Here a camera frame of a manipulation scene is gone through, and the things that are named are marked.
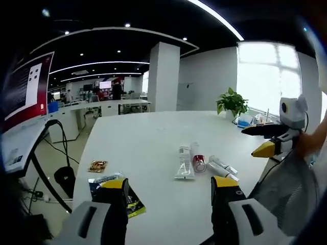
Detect blue storage box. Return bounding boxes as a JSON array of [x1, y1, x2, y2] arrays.
[[47, 102, 60, 115]]

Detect black desk leg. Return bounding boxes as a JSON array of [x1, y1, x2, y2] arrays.
[[25, 119, 73, 214]]

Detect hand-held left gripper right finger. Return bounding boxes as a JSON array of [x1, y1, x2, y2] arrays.
[[211, 175, 295, 245]]

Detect orange snack packet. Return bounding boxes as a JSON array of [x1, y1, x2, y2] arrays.
[[88, 160, 109, 173]]

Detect black cable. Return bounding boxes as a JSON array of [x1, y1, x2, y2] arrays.
[[43, 119, 80, 169]]

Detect red skincare jar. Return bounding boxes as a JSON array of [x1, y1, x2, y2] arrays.
[[192, 154, 207, 173]]

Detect white side desk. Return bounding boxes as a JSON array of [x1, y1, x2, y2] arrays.
[[0, 118, 50, 177]]

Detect black bag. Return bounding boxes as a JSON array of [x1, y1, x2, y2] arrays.
[[53, 165, 76, 199]]

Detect white tubes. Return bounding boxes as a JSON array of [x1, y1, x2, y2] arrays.
[[207, 155, 239, 181]]

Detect white skincare tube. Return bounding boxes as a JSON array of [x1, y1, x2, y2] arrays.
[[175, 145, 195, 180]]

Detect grey mesh office chair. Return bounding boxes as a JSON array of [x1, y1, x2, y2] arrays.
[[248, 142, 321, 237]]

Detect black yellow snack packet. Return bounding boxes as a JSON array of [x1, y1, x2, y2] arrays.
[[88, 171, 147, 219]]

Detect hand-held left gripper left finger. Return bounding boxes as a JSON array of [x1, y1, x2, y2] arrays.
[[54, 178, 130, 245]]

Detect computer monitor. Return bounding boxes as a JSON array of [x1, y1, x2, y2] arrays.
[[0, 51, 55, 133]]

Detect green potted plant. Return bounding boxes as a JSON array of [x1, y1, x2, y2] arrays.
[[216, 87, 250, 119]]

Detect long white office counter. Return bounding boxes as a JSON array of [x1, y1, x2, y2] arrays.
[[48, 99, 152, 143]]

